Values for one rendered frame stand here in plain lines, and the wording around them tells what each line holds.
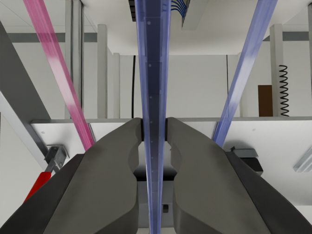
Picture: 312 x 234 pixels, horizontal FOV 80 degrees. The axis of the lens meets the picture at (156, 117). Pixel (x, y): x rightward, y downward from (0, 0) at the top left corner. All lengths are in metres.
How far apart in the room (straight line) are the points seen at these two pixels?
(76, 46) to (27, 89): 0.30
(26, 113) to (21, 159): 2.10
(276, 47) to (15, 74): 0.79
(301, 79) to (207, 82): 1.01
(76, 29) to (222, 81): 1.75
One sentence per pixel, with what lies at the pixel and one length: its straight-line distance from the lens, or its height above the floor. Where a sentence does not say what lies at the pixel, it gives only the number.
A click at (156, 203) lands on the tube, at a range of 0.21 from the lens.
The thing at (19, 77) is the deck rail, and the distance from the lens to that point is 0.34.
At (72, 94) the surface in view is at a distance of 0.27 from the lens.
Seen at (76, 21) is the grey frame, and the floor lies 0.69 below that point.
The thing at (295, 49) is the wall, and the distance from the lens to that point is 2.63.
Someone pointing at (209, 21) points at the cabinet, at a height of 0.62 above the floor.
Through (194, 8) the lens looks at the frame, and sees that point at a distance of 0.61.
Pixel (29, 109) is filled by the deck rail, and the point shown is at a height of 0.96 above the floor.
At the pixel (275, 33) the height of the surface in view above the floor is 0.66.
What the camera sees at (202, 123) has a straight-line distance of 0.30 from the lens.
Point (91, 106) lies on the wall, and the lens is 2.10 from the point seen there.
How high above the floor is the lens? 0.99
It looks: 2 degrees down
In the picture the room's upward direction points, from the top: 179 degrees clockwise
